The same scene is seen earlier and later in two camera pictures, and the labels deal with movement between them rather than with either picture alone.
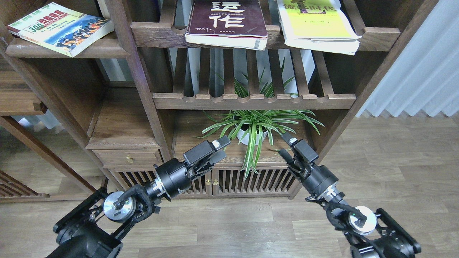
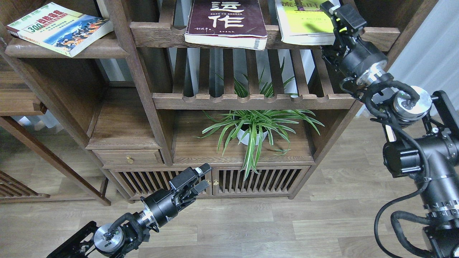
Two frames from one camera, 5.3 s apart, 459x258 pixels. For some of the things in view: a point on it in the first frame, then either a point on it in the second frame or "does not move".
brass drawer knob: (130, 159) does not move
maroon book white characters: (239, 23) does not move
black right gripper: (315, 178) → (349, 53)
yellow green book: (319, 25) does not move
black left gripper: (175, 175) → (163, 205)
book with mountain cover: (62, 28) does not move
